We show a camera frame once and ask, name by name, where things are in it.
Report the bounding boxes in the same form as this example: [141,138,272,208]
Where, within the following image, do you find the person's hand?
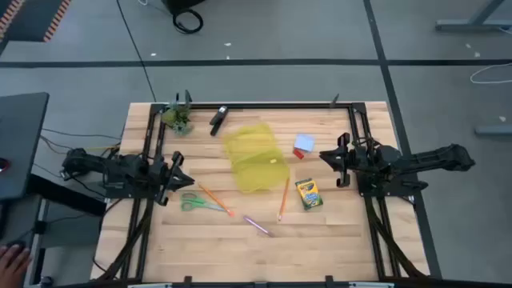
[0,244,32,288]

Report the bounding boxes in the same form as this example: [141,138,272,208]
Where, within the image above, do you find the black orange striped mat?
[0,0,72,43]

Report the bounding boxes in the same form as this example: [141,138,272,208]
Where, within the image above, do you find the yellow translucent pencil case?
[222,122,290,194]

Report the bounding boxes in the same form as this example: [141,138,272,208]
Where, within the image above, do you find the black coiled cable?
[171,7,204,35]

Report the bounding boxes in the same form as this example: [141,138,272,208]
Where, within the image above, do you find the grey table leg base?
[434,0,512,32]

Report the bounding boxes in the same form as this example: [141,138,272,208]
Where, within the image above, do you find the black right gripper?
[318,132,379,189]

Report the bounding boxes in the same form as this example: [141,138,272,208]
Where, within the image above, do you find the black equipment base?
[161,0,207,13]

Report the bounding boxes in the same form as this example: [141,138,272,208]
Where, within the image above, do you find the black stapler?
[209,105,230,137]

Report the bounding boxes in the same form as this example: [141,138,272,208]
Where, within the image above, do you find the white floor cable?
[470,62,512,85]

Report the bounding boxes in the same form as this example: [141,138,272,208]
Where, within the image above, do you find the crayon box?
[294,178,324,212]

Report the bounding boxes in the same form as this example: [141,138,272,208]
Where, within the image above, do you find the grey table foot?
[474,124,512,136]

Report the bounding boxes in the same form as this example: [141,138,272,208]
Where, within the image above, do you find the purple pen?
[242,214,275,238]

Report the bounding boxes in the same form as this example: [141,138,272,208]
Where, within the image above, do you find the green handled scissors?
[179,192,229,213]

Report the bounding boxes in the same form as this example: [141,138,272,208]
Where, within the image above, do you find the small artificial succulent plant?
[161,102,195,136]

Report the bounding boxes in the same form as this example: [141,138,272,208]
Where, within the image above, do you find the black aluminium table frame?
[94,102,433,288]

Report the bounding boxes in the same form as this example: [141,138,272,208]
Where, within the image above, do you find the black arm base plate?
[355,166,419,198]
[104,182,161,200]

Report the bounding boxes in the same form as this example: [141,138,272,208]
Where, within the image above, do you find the black desk crossbar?
[27,174,107,217]

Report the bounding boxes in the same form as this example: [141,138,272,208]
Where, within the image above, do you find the plain orange pencil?
[277,177,290,222]

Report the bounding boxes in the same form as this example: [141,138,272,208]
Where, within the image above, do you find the blue sticky note pad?
[294,133,316,153]

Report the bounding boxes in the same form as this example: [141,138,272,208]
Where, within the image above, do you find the dark grey desk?
[0,92,50,201]

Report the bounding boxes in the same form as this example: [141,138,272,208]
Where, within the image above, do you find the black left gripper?
[150,150,196,207]

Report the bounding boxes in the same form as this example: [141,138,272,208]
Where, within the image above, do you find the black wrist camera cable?
[350,136,376,151]

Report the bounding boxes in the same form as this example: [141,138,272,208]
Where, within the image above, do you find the thin black floor cable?
[39,127,123,142]

